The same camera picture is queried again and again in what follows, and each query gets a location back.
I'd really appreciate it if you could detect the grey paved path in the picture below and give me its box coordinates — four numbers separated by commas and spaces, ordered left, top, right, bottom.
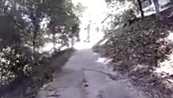
0, 29, 156, 98

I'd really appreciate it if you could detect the leaf-covered earth slope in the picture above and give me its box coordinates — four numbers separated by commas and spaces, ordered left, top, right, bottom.
87, 3, 173, 98

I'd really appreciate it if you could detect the wood of leafy trees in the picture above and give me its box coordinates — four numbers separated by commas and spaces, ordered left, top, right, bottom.
0, 0, 97, 91

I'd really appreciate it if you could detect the dark leaf-strewn verge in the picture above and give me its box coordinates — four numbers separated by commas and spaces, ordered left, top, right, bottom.
0, 46, 83, 98

